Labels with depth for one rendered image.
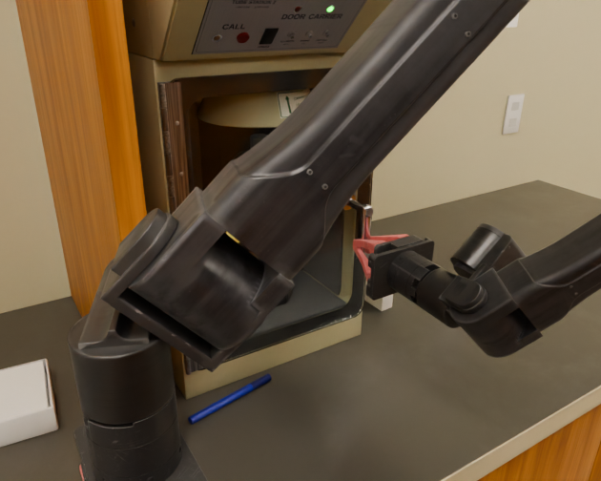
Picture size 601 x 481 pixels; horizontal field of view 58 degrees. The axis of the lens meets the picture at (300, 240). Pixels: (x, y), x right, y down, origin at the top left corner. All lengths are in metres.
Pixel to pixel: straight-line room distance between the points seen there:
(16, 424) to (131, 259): 0.54
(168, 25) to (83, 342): 0.35
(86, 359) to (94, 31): 0.31
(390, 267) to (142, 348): 0.45
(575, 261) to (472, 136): 1.10
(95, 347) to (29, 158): 0.77
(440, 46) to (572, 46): 1.65
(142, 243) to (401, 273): 0.45
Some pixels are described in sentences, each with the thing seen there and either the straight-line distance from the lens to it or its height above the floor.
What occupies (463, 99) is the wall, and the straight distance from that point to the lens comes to 1.60.
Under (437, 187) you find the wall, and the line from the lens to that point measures 1.61.
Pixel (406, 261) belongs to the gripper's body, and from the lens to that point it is 0.70.
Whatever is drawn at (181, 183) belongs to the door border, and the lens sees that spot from 0.67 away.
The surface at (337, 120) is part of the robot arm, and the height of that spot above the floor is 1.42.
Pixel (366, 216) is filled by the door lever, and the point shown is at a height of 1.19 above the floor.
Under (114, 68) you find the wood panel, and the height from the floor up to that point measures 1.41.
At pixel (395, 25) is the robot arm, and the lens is 0.30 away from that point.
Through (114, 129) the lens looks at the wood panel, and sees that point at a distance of 0.55.
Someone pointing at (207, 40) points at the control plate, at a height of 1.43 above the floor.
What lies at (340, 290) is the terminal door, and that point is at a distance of 0.86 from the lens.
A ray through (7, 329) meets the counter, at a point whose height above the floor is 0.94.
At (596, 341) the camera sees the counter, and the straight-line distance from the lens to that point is 1.07.
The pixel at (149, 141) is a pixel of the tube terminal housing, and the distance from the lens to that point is 0.70.
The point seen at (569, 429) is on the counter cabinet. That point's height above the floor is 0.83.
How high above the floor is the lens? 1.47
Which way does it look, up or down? 24 degrees down
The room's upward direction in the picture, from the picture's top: 1 degrees clockwise
